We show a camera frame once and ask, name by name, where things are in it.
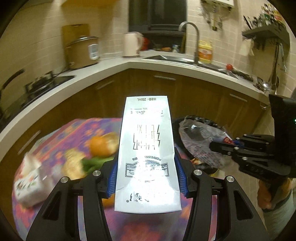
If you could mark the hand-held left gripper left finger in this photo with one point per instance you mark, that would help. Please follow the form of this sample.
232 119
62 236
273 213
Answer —
111 180

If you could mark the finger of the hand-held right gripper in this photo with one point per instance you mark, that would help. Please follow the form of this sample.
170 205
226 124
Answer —
222 148
254 139

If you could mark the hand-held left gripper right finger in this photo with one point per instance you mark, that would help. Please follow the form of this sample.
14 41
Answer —
182 178

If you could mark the clear printed plastic bag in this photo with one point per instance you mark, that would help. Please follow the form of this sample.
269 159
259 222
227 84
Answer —
198 143

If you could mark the black trash bin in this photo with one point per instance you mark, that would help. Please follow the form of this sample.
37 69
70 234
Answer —
177 136

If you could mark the white milk carton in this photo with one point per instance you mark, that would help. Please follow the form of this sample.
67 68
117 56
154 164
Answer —
148 150

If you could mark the person's right forearm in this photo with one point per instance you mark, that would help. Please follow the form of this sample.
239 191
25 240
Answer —
279 217

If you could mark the person's right hand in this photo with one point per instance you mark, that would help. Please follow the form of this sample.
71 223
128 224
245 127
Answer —
263 194

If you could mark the green vegetable leaf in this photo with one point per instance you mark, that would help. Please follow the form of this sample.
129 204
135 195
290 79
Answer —
92 162

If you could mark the yellow crumpled scrap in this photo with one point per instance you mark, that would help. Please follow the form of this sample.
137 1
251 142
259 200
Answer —
74 162

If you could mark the slotted steel spatula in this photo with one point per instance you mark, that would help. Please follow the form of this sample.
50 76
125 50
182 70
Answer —
259 81

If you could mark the dark scrubbing brush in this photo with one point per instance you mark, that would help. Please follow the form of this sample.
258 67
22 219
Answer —
242 75

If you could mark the steel ladle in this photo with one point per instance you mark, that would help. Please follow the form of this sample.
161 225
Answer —
275 74

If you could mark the floral tablecloth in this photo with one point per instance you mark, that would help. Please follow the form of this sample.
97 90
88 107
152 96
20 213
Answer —
69 129

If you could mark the red tomato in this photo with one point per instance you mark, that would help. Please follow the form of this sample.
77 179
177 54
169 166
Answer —
229 67

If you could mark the white floral tissue packet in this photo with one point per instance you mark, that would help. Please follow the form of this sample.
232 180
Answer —
30 185

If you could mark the white hanging cloth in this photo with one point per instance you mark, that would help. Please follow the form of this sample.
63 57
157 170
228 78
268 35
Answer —
247 48

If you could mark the yellow detergent bottle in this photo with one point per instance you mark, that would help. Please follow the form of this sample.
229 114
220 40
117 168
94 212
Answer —
205 53

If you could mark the wooden base cabinets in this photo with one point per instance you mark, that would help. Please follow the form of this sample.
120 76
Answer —
148 85

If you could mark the steel sink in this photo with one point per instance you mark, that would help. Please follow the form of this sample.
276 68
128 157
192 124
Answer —
175 59

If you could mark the steel faucet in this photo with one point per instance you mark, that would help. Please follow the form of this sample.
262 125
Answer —
196 44

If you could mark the small steel cup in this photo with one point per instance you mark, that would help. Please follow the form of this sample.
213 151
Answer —
175 48

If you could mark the black gas stove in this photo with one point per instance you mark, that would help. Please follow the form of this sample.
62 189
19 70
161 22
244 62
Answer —
41 84

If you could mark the water heater pipes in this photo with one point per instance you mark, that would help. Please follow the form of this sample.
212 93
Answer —
214 18

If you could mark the red pot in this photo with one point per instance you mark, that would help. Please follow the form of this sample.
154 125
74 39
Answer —
145 44

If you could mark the brown rice cooker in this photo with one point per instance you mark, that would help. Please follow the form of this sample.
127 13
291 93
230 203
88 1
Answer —
81 51

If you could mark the cream electric kettle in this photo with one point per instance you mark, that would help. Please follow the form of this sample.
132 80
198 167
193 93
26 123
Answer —
130 45

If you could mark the black wok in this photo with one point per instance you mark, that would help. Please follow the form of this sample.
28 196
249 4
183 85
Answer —
9 81

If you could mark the dark window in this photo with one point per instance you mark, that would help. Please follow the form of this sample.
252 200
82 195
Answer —
157 11

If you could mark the wooden cutting board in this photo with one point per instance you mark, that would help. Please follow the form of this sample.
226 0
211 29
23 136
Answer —
71 32

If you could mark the dark wall shelf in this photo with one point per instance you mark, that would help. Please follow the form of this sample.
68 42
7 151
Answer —
268 31

